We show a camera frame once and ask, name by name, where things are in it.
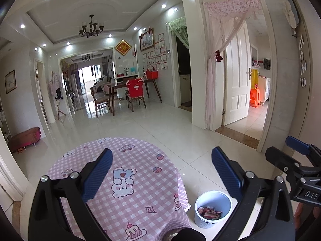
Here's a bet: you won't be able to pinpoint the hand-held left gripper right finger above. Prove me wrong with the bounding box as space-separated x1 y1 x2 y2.
211 146 296 241

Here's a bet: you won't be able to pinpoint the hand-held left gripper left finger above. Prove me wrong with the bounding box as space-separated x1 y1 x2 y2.
28 148 113 241

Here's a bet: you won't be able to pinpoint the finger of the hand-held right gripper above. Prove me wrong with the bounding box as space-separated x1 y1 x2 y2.
286 136 321 156
265 146 301 179

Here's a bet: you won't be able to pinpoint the pale blue plastic bin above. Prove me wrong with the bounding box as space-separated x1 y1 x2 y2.
194 190 232 229

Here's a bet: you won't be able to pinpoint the red snack packet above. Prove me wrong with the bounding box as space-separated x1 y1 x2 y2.
203 207 222 221

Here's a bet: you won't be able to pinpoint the person's right hand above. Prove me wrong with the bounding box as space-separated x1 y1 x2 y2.
293 202 321 231

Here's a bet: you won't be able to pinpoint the round table pink checked tablecloth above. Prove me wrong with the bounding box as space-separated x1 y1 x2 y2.
46 137 192 241

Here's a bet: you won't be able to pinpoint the orange plastic stool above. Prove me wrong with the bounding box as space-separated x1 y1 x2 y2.
249 88 261 108

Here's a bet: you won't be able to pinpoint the white cabinet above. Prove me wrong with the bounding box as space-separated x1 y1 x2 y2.
258 77 271 103

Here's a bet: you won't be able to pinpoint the dark cloth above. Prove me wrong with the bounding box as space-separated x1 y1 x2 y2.
167 227 205 241

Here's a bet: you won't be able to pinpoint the wooden dining chair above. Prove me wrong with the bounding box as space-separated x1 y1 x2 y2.
90 88 112 118
125 78 147 112

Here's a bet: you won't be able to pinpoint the wooden coat rack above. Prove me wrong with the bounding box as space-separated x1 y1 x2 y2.
49 71 67 120

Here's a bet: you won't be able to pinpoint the maroon ottoman bench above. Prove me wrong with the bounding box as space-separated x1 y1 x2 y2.
7 127 41 152

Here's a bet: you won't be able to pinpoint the pink floral curtain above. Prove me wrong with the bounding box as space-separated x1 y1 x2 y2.
203 0 262 131

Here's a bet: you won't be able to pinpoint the white panel door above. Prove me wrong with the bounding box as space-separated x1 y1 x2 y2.
223 21 251 126

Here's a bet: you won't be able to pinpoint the light sofa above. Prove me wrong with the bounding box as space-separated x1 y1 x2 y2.
91 77 112 94

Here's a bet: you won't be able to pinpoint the white standing air conditioner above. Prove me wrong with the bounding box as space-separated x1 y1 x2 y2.
70 74 79 106

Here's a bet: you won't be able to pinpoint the wooden dining table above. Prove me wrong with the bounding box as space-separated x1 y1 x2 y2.
107 78 163 116

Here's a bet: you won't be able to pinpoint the red chair cover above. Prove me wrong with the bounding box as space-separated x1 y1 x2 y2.
126 77 144 98

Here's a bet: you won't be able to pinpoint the white appliance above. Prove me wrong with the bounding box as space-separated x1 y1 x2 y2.
179 73 191 103

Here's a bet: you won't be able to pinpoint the white shelf rack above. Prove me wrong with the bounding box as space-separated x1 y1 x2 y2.
0 105 12 143

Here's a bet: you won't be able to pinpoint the white framed mirror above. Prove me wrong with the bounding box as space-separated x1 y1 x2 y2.
251 44 260 64

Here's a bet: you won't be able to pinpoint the white sideboard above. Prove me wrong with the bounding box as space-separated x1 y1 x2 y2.
114 73 139 98

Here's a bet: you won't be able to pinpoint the pink garment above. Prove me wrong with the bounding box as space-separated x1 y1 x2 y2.
49 73 61 97

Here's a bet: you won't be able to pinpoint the red bag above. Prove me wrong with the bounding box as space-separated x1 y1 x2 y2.
146 65 159 79

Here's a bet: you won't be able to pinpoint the small framed picture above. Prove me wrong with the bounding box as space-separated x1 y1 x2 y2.
4 70 17 94

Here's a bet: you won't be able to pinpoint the white hanging cloth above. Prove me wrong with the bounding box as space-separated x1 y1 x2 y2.
283 0 299 29

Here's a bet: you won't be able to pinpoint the large framed painting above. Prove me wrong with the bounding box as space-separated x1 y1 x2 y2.
139 29 154 52

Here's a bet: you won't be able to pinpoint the large black chandelier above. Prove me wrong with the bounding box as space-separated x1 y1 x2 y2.
78 14 104 38

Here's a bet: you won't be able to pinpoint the green curtain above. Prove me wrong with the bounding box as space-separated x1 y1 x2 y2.
168 16 189 48

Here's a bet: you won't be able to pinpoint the white shell wall decorations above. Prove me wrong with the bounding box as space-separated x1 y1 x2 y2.
299 36 308 88

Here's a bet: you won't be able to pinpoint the wall of paper certificates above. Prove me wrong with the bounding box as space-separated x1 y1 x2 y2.
143 32 168 71

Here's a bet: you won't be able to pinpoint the red diamond wall decoration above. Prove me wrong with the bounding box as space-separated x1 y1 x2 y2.
115 39 132 56

